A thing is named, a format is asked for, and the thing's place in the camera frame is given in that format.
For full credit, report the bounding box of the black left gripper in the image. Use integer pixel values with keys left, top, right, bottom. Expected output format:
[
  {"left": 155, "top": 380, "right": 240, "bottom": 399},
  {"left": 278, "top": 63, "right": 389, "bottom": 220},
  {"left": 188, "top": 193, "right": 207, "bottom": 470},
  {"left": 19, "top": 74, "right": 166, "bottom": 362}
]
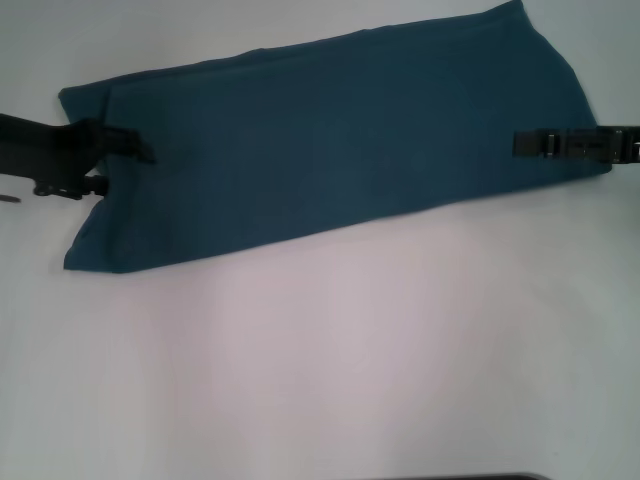
[{"left": 0, "top": 112, "right": 157, "bottom": 202}]

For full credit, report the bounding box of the teal t-shirt with pink lettering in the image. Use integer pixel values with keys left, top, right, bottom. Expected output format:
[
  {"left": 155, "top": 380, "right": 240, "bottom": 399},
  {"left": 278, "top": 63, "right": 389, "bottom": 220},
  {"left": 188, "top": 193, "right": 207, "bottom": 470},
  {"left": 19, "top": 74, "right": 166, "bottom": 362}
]
[{"left": 58, "top": 0, "right": 614, "bottom": 275}]

